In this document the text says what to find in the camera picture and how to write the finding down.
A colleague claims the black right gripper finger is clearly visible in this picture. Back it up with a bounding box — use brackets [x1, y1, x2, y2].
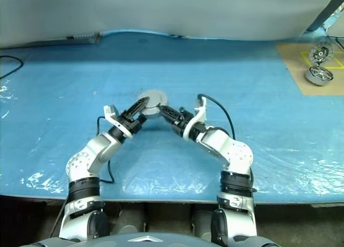
[160, 110, 179, 129]
[157, 104, 182, 119]

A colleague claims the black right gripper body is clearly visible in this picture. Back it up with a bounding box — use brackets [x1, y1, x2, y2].
[170, 108, 195, 137]

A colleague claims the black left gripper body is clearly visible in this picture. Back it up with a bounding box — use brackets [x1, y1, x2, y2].
[114, 111, 142, 137]

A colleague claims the grey round motor lid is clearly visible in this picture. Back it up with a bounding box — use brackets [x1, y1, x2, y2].
[135, 88, 168, 110]

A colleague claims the black-rimmed spoked rotor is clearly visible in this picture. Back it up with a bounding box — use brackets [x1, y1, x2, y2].
[309, 66, 333, 81]

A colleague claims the blue table mat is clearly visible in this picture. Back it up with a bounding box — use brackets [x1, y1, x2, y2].
[0, 29, 344, 204]

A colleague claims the grey power strip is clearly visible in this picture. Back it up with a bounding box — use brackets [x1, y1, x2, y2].
[65, 32, 102, 45]

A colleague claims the dark grey rounded shape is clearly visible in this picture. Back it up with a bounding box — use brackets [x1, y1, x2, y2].
[111, 203, 148, 235]

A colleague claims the white backdrop cloth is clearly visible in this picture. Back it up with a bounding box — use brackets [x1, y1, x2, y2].
[0, 0, 344, 50]

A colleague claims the grey robot torso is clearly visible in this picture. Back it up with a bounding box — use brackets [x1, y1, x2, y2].
[34, 231, 284, 247]

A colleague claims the brown cardboard sheet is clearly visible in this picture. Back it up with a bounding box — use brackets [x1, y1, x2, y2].
[276, 41, 344, 96]

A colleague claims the metal gear part lower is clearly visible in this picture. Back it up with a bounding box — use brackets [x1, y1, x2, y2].
[304, 65, 335, 87]

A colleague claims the metal gear part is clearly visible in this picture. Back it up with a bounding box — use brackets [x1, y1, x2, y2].
[309, 41, 334, 67]
[304, 65, 335, 87]

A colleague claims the metal gear part upper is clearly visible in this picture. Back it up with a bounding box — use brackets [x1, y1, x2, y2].
[309, 41, 334, 67]

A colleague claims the black stand leg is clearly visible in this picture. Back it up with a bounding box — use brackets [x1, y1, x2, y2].
[305, 0, 344, 33]

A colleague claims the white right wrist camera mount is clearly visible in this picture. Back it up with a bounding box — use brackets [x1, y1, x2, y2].
[181, 95, 208, 140]

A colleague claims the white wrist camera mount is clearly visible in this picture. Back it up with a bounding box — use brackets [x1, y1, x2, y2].
[103, 104, 134, 139]
[181, 95, 208, 140]

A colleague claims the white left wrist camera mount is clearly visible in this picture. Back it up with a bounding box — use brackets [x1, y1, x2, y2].
[103, 104, 134, 139]

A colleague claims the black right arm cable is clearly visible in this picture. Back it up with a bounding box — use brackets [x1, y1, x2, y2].
[197, 93, 237, 140]

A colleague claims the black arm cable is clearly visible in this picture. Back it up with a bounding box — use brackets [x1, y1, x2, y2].
[197, 93, 237, 140]
[95, 115, 116, 185]

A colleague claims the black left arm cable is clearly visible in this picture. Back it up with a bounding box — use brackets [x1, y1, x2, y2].
[95, 115, 116, 185]

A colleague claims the thin black loose cable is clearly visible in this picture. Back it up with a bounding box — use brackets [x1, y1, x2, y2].
[0, 55, 24, 80]

